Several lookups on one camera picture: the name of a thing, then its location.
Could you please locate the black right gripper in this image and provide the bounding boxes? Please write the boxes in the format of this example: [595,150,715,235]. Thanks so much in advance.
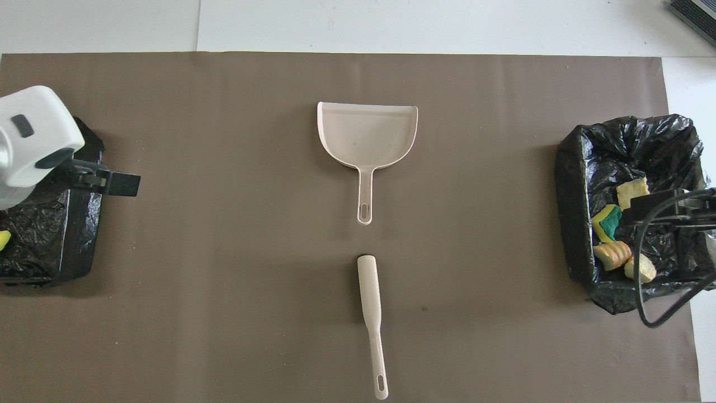
[621,188,716,228]

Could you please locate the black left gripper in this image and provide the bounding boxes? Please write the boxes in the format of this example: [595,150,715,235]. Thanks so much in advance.
[51,156,142,198]

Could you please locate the large beige foam chunk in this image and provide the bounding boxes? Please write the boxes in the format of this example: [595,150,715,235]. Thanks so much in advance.
[616,177,650,211]

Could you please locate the small beige foam chunk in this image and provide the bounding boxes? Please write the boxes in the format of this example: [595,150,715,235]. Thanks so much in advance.
[624,252,657,284]

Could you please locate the striped orange bread piece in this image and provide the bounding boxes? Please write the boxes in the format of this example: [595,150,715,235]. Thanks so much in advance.
[593,241,633,271]

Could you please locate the pink plastic dustpan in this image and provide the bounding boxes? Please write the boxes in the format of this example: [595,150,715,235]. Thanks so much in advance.
[317,101,419,226]

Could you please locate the beige hand brush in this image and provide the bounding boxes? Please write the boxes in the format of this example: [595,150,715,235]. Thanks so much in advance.
[357,254,389,401]

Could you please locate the open bin with black bag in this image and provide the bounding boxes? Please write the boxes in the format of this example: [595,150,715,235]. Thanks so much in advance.
[555,114,716,315]

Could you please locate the flat bin with black bag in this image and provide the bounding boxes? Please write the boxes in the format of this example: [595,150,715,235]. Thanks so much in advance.
[0,114,106,287]

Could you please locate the brown paper table mat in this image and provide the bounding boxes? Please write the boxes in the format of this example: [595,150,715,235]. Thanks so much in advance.
[0,52,703,403]

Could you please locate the dark grey ribbed device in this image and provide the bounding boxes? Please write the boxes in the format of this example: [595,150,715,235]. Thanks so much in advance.
[667,0,716,48]

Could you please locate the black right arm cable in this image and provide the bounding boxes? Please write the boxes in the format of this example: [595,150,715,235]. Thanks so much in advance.
[634,189,716,329]

